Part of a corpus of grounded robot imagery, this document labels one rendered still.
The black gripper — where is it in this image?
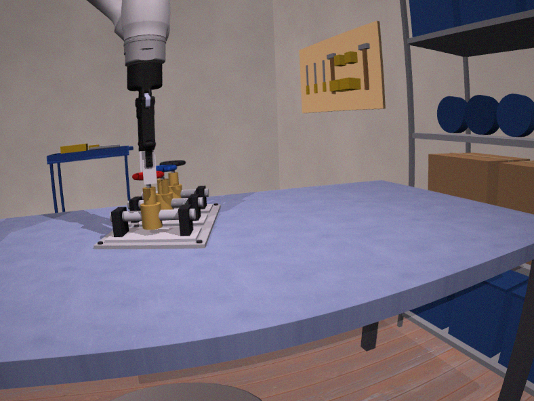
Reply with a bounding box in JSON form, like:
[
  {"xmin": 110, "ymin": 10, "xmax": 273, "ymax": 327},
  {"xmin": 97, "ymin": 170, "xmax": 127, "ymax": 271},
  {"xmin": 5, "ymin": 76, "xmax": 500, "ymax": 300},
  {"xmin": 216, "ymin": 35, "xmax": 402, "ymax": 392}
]
[{"xmin": 127, "ymin": 62, "xmax": 163, "ymax": 185}]

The grey pipe valve with black end clamps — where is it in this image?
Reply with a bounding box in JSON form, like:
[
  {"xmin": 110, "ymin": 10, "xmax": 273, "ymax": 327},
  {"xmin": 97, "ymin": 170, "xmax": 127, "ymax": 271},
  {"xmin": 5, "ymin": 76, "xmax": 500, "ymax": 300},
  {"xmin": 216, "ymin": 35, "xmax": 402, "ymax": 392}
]
[{"xmin": 159, "ymin": 161, "xmax": 213, "ymax": 213}]

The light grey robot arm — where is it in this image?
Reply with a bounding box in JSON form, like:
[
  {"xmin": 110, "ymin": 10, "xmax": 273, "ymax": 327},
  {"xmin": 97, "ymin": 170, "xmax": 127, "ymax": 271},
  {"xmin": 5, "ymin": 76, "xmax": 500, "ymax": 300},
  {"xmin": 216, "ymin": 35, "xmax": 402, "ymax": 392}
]
[{"xmin": 87, "ymin": 0, "xmax": 170, "ymax": 67}]

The valve with blue handwheel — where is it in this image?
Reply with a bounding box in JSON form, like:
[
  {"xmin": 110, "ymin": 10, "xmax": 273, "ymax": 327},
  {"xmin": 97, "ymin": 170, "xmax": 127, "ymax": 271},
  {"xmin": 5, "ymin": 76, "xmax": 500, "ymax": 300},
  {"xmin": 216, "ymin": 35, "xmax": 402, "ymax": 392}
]
[{"xmin": 127, "ymin": 165, "xmax": 208, "ymax": 227}]

